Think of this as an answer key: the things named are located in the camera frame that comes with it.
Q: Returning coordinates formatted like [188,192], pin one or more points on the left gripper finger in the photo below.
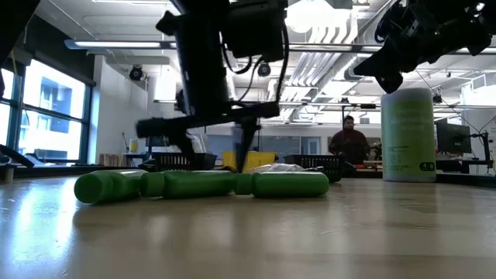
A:
[185,149]
[247,143]

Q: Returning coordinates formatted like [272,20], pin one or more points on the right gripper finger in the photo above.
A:
[385,73]

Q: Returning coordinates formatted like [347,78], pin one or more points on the bagged white toiletry item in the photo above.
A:
[198,143]
[279,167]

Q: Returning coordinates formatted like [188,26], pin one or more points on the small black plastic basket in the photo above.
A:
[205,160]
[314,160]

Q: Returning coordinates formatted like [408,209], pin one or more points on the yellow plastic basket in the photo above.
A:
[267,160]

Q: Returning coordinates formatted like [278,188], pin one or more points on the black computer monitor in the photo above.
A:
[157,142]
[453,137]

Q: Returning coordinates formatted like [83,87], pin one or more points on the small green bottle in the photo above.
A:
[104,187]
[193,184]
[290,184]

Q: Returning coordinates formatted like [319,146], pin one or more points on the yellow container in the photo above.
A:
[133,145]

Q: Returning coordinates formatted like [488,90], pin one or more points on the wooden crate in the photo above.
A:
[110,159]

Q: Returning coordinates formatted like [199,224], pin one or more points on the person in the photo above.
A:
[348,145]

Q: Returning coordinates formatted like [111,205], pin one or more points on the long ceiling light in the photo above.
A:
[116,44]

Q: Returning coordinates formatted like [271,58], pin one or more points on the large window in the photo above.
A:
[50,112]

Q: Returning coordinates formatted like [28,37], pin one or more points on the black chair armrest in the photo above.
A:
[15,156]

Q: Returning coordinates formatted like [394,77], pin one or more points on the black ceiling camera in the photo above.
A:
[135,73]
[264,69]

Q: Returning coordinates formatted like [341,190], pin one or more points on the black aluminium table frame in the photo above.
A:
[58,171]

